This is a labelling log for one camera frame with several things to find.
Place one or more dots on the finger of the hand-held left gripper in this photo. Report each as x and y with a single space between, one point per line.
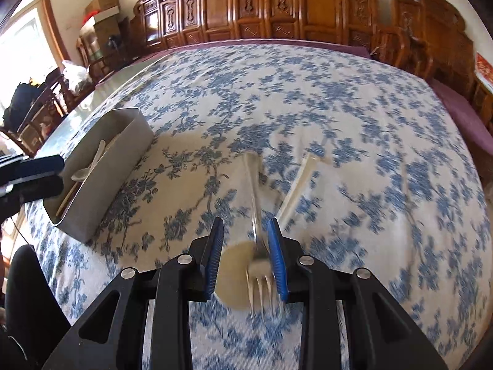
34 190
38 167

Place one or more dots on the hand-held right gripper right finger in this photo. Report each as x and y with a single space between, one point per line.
277 262

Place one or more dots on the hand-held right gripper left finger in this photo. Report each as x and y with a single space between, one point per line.
213 262

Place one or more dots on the white spoon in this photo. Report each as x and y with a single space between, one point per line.
79 174

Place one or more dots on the large steel fork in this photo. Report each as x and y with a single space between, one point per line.
256 208

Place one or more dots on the grey metal utensil box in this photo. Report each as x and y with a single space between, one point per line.
115 162

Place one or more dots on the white plastic utensil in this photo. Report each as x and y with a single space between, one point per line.
298 185

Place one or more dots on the dark wooden chair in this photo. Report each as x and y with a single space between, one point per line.
50 111

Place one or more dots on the black bag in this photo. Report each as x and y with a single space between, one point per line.
23 104

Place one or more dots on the white plastic bag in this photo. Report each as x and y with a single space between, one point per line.
77 75

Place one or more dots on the person's dark clothing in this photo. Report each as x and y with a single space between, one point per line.
30 296

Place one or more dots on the wooden framed window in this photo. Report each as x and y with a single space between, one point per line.
27 38

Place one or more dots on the large brown cardboard box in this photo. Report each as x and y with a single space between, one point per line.
109 31

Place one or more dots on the blue floral tablecloth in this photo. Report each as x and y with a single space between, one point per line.
346 123

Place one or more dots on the white and red box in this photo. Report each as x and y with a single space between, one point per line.
100 18

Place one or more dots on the open brown cardboard box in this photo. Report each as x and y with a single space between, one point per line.
102 2

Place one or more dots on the long purple bench cushion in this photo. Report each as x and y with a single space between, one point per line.
250 43

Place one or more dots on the carved wooden armchair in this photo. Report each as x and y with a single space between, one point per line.
400 54

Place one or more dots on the long carved wooden bench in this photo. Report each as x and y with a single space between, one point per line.
269 4

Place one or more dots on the red wall poster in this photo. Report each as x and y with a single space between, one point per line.
485 69

